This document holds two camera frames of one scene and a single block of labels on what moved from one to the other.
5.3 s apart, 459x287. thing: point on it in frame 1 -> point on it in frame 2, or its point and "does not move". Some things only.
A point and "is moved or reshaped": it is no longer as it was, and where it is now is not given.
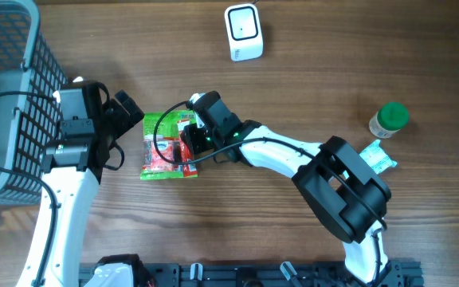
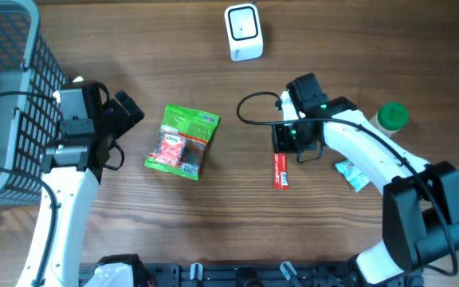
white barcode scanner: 244,33 does not move
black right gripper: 195,140 -> 281,143
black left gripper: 123,121 does not move
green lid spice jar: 390,118 does not move
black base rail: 400,273 does not move
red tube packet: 186,165 -> 280,175
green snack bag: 165,125 is moved or reshaped
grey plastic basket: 13,131 does not move
